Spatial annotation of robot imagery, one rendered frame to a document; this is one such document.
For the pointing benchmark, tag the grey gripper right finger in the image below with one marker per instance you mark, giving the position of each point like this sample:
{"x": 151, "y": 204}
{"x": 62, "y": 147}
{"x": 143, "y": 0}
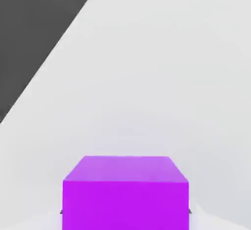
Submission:
{"x": 198, "y": 221}

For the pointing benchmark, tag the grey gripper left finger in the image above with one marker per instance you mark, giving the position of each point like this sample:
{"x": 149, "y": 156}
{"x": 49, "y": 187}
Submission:
{"x": 53, "y": 221}

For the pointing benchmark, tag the small purple cube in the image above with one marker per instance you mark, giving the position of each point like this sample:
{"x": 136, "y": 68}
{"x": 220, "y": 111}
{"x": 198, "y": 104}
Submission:
{"x": 125, "y": 200}

